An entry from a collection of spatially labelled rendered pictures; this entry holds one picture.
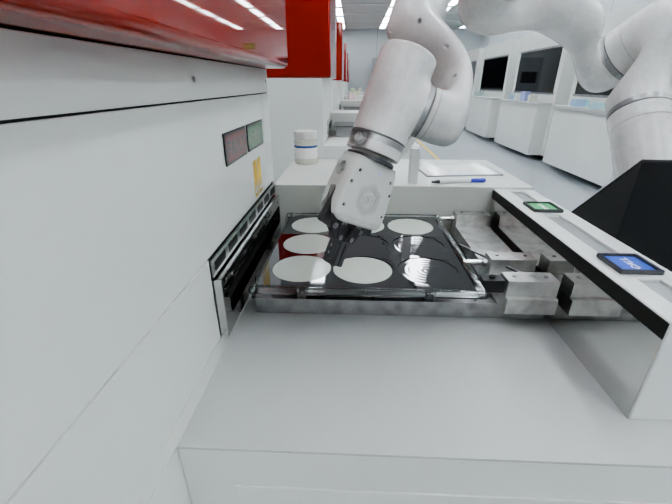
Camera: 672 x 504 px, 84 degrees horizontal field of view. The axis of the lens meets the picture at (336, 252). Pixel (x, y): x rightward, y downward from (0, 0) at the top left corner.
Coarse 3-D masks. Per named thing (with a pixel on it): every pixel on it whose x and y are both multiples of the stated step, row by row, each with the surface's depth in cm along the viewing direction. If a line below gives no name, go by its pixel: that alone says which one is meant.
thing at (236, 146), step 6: (234, 132) 59; (240, 132) 62; (228, 138) 56; (234, 138) 59; (240, 138) 63; (228, 144) 57; (234, 144) 59; (240, 144) 63; (228, 150) 57; (234, 150) 59; (240, 150) 63; (246, 150) 66; (228, 156) 57; (234, 156) 60; (228, 162) 57
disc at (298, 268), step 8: (296, 256) 69; (304, 256) 69; (312, 256) 69; (280, 264) 66; (288, 264) 66; (296, 264) 66; (304, 264) 66; (312, 264) 66; (320, 264) 66; (328, 264) 66; (280, 272) 63; (288, 272) 63; (296, 272) 63; (304, 272) 63; (312, 272) 63; (320, 272) 63; (328, 272) 63; (288, 280) 60; (296, 280) 60; (304, 280) 60; (312, 280) 60
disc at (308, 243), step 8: (288, 240) 76; (296, 240) 76; (304, 240) 76; (312, 240) 76; (320, 240) 76; (328, 240) 76; (288, 248) 72; (296, 248) 72; (304, 248) 72; (312, 248) 72; (320, 248) 72
